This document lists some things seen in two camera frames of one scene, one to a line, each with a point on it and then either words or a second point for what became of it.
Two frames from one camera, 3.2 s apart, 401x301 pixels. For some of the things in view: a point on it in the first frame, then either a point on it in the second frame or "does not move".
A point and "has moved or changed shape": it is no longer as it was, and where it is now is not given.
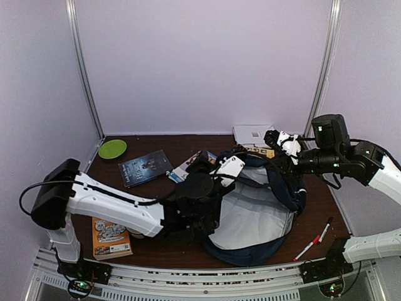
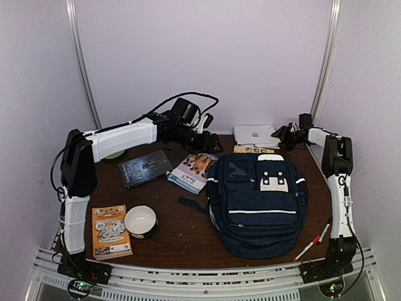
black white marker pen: [326, 229] does not move
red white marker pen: [316, 241] does not move
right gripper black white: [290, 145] to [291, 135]
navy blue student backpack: [257, 216] has moved or changed shape
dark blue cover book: [145, 168] does not move
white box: [251, 135] does not move
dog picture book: [178, 173] does not move
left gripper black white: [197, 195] to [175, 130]
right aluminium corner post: [324, 75] does not move
